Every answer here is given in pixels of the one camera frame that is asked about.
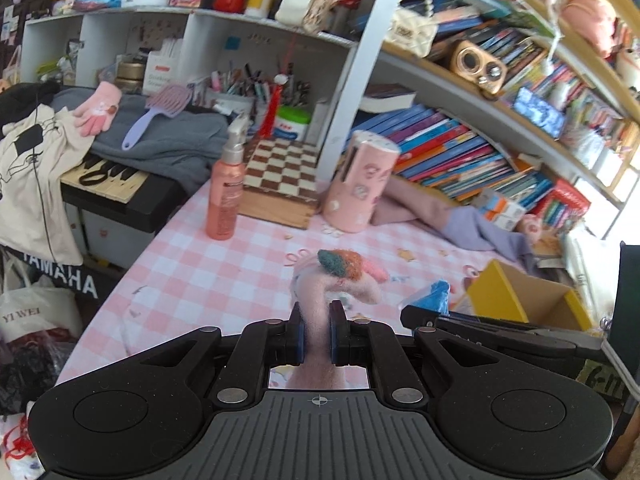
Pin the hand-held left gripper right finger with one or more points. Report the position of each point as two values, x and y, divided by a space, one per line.
336 332

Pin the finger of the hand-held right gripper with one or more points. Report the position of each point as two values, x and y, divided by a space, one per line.
500 337

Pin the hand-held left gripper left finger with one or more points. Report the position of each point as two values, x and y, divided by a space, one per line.
297 335

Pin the pink plush toy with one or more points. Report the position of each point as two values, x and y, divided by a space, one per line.
590 15
316 320

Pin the yellow cardboard box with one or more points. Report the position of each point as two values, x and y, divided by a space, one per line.
492 295

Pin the blue packet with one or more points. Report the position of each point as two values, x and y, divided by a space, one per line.
435 295

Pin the pink cylindrical container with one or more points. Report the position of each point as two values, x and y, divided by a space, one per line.
355 190

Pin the crumpled white paper bags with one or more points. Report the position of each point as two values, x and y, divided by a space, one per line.
585 260

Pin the pink plush pig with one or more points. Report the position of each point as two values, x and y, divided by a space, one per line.
531 227

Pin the pink and purple cloth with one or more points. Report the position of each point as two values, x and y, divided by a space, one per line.
470 225

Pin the pink checkered tablecloth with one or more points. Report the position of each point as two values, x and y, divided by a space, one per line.
200 270

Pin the orange and white box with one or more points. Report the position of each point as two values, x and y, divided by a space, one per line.
505 202
492 217

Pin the thick red book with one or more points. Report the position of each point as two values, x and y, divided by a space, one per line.
565 202

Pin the pink spray bottle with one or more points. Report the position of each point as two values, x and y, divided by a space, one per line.
225 200

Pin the wooden chessboard box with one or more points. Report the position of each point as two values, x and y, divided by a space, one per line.
280 170

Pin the row of colourful books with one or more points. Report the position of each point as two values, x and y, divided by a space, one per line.
440 155

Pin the white jar with green lid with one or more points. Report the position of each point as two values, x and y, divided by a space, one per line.
292 127

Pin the red tassel ornament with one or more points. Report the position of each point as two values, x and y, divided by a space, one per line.
272 110

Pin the grey cloth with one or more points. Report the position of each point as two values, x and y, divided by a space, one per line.
165 150

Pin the blue picture box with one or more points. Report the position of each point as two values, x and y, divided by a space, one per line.
540 110

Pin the black piano keyboard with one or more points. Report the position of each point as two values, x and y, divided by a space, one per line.
115 195

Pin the pen holder with pens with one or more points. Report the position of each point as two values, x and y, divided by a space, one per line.
235 102

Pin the white plastic bag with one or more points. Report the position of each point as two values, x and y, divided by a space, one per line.
35 310

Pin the purple hair brush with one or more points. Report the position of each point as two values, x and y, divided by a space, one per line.
167 100

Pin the dark bag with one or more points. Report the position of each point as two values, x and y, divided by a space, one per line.
30 370

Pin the white shelf unit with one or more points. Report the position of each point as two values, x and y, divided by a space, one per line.
360 60

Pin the wooden radio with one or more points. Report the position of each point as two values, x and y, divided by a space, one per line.
475 62

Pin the shelf row of thin books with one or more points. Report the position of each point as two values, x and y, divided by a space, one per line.
515 55

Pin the white box with red print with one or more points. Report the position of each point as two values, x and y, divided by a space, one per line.
160 72

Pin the beige tote bag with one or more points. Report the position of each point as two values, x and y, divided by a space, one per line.
35 195

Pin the bright pink knit glove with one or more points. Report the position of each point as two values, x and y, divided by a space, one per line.
97 110

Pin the white quilted bag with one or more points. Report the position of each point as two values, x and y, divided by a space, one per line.
412 35

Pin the gold tin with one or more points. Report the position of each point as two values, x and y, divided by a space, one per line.
129 72

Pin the black cloth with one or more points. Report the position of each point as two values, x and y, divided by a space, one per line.
25 102

